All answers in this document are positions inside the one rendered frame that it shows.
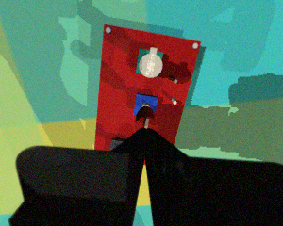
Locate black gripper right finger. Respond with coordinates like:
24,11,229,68
145,128,283,226

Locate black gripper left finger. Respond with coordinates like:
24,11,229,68
15,128,147,226

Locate red circuit board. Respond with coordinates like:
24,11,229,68
94,24,201,151

